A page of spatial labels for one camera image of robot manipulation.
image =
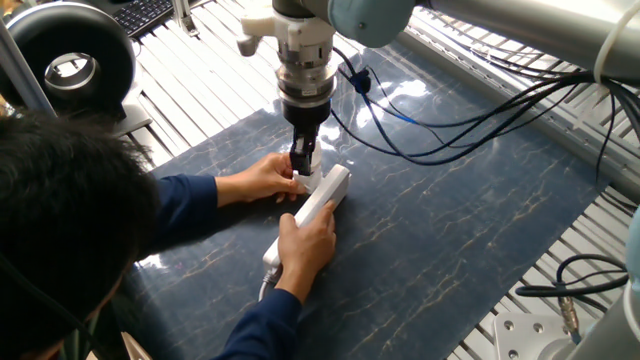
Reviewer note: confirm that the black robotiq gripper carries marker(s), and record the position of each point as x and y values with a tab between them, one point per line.
306	112

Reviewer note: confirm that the white plug-in bulb holder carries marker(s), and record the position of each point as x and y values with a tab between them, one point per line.
310	182

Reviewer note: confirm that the white power strip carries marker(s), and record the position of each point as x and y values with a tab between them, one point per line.
325	192

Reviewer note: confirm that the navy sleeved right forearm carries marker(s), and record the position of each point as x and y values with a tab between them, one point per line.
260	330

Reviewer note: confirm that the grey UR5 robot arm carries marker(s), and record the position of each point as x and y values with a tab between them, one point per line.
550	30

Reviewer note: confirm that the navy sleeved left forearm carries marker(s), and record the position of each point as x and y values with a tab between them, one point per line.
192	210

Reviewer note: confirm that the person's left hand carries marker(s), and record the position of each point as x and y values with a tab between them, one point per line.
262	180

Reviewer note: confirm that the person's right hand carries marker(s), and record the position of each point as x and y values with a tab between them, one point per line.
307	247

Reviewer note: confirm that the dark marble pattern mat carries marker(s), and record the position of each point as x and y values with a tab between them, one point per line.
400	225

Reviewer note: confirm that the black computer keyboard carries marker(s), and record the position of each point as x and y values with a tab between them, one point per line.
142	15

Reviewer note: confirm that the slanted aluminium pole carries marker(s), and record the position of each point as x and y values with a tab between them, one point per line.
25	75

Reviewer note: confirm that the grey robot mounting plate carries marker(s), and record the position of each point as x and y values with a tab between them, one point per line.
525	335

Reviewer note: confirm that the green trousered leg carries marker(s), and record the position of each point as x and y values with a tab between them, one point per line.
82	342

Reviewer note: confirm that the grey device base plate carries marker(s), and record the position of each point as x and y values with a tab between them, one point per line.
137	120

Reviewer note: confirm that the short aluminium bracket post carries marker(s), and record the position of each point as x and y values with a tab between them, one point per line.
185	17

